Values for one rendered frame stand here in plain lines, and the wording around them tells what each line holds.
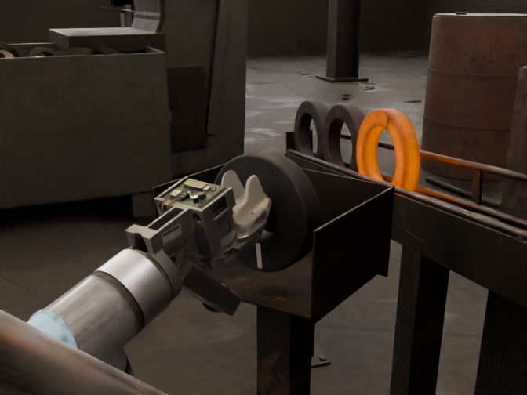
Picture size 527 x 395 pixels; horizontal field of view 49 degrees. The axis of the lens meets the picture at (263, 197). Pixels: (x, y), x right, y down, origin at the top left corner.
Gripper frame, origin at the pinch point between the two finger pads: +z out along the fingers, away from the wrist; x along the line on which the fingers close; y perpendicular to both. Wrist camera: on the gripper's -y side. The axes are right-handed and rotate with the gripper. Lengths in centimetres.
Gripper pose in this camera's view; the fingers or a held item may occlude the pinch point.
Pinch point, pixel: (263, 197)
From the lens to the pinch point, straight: 74.2
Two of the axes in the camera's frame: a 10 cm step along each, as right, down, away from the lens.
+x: -8.0, -1.9, 5.7
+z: 5.8, -5.0, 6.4
